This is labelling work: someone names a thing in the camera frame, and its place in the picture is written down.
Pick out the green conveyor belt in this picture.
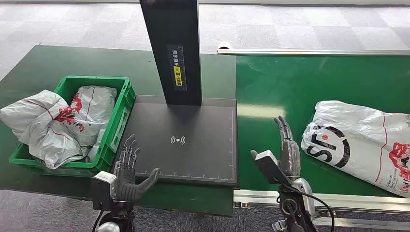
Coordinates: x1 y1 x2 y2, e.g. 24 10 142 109
235 56 410 198

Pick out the thin aluminium conveyor side rail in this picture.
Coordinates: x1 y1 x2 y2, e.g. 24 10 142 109
216 41 410 57

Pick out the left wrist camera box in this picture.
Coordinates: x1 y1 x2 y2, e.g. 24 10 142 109
91 171 118 211

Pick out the black inbound scanner machine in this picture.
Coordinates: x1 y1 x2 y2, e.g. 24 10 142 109
110 0 239 189

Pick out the wide aluminium conveyor side rail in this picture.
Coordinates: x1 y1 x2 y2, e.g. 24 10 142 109
233 188 410 232

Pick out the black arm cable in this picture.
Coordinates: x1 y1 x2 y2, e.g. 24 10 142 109
278 183 336 232
92 209 105 232

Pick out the white SF courier bag package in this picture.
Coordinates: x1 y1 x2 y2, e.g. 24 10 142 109
300 100 410 199

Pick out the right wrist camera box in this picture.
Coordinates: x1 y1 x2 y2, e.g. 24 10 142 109
250 149 291 187

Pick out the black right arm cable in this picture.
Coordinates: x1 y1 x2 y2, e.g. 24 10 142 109
278 183 336 232

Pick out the flat grey courier bag package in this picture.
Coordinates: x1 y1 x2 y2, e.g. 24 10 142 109
69 85 118 163

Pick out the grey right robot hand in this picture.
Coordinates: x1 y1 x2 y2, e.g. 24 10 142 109
274 116 302 179

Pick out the green plastic crate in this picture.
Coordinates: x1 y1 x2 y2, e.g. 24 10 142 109
9 75 137 179

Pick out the crumpled grey courier bag package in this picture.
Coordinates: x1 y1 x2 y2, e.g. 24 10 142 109
0 89 107 170

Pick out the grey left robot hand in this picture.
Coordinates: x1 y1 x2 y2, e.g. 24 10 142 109
112 134 161 203

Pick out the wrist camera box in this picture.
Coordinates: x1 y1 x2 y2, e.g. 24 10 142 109
250 149 291 187
91 171 118 211

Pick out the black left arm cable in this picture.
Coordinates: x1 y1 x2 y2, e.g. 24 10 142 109
92 209 105 232

